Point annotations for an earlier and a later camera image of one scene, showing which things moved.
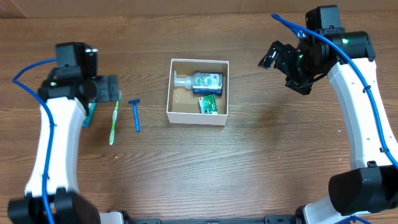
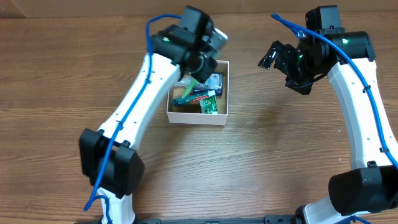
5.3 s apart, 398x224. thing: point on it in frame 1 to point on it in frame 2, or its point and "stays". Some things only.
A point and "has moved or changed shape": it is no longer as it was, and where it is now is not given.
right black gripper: x=303 y=83 stays
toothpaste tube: x=88 y=119 to x=191 y=99
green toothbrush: x=114 y=118 has moved or changed shape
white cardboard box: x=183 y=104 stays
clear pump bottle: x=201 y=83 stays
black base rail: x=277 y=219 stays
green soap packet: x=208 y=104 stays
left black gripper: x=104 y=93 to x=203 y=70
